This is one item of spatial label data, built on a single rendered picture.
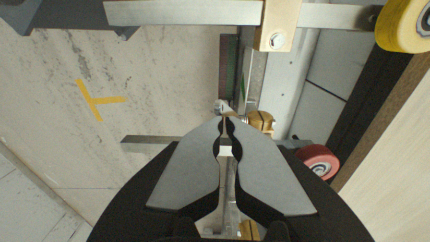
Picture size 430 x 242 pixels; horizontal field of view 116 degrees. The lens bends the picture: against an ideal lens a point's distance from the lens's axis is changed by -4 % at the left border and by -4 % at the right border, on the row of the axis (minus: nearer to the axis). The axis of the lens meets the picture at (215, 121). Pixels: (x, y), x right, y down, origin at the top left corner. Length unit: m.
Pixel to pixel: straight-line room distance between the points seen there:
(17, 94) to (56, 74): 0.52
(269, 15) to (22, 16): 0.73
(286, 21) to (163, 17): 0.18
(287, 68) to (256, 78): 0.14
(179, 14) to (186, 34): 0.86
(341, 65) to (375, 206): 0.36
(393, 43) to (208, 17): 0.24
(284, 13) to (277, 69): 0.28
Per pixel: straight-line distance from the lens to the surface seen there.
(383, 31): 0.30
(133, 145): 0.37
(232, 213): 0.74
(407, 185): 0.54
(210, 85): 1.15
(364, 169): 0.42
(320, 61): 0.52
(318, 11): 0.29
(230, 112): 0.16
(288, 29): 0.26
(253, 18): 0.26
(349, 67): 0.44
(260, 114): 0.30
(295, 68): 0.54
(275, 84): 0.53
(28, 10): 0.77
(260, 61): 0.42
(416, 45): 0.30
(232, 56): 0.40
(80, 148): 2.14
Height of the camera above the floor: 1.10
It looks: 59 degrees down
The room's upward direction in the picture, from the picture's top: 176 degrees counter-clockwise
